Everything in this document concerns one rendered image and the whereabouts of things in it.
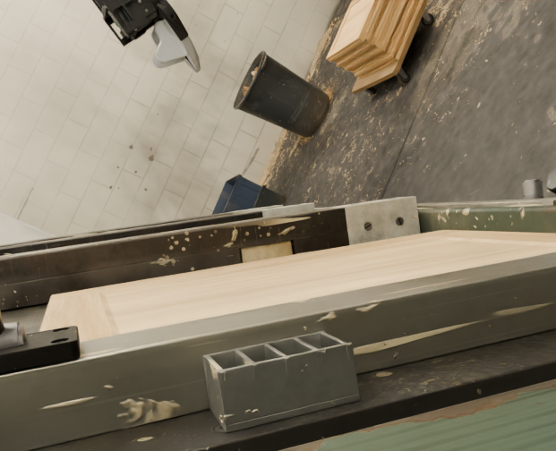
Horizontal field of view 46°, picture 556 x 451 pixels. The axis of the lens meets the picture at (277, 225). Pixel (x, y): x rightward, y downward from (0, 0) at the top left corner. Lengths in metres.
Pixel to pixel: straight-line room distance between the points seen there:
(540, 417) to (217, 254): 0.80
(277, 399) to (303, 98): 4.87
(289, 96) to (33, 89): 2.22
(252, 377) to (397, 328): 0.11
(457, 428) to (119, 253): 0.79
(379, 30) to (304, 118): 1.45
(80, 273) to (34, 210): 4.97
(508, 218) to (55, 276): 0.60
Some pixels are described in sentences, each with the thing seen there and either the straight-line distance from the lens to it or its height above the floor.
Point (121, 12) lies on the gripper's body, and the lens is 1.03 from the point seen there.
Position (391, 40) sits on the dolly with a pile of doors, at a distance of 3.99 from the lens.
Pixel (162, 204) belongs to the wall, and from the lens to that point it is 5.93.
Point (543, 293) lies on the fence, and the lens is 0.44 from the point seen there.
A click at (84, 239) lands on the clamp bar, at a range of 1.39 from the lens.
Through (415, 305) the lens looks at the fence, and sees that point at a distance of 0.39.
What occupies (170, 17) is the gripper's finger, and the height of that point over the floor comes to 1.38.
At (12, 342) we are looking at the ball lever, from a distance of 0.36.
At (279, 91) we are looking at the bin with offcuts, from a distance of 5.09.
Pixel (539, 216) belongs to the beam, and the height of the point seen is 0.90.
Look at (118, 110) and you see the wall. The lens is 5.98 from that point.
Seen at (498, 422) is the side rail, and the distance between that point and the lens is 0.17.
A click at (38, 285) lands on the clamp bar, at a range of 0.93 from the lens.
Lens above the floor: 1.38
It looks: 16 degrees down
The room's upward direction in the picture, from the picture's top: 65 degrees counter-clockwise
